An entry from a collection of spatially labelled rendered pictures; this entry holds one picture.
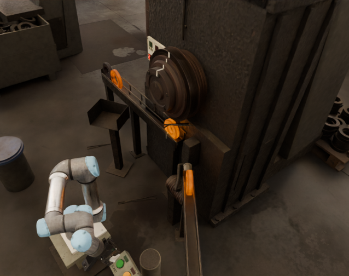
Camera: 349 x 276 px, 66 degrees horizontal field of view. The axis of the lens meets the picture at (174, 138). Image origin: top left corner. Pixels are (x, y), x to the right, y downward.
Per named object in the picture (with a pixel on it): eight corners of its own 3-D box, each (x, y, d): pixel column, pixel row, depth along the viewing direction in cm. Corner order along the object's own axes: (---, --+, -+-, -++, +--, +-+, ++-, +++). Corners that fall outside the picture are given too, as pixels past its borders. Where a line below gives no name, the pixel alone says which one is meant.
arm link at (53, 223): (47, 157, 147) (33, 225, 106) (68, 155, 150) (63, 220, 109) (52, 175, 153) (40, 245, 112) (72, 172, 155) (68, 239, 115)
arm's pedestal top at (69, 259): (67, 269, 172) (66, 266, 169) (47, 233, 188) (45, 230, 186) (111, 238, 188) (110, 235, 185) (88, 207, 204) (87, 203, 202)
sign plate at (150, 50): (150, 58, 210) (149, 35, 198) (169, 73, 195) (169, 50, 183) (147, 59, 209) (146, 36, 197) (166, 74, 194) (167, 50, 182)
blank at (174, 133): (167, 114, 201) (163, 116, 200) (179, 124, 191) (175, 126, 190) (167, 131, 211) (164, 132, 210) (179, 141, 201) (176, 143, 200)
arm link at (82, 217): (64, 207, 116) (64, 231, 109) (91, 202, 118) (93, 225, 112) (67, 214, 122) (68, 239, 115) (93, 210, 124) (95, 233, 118)
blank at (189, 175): (190, 190, 178) (185, 190, 178) (191, 167, 176) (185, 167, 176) (192, 198, 163) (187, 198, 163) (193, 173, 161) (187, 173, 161)
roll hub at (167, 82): (151, 96, 189) (151, 58, 169) (175, 118, 173) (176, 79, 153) (145, 98, 186) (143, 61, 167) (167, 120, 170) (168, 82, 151)
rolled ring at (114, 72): (116, 91, 263) (119, 90, 265) (121, 86, 247) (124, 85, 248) (108, 74, 262) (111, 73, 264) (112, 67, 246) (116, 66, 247)
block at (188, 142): (191, 157, 204) (195, 134, 188) (198, 165, 199) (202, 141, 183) (180, 164, 199) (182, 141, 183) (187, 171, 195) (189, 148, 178)
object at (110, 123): (110, 156, 277) (100, 98, 228) (134, 163, 272) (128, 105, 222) (100, 170, 263) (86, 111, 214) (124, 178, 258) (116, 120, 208)
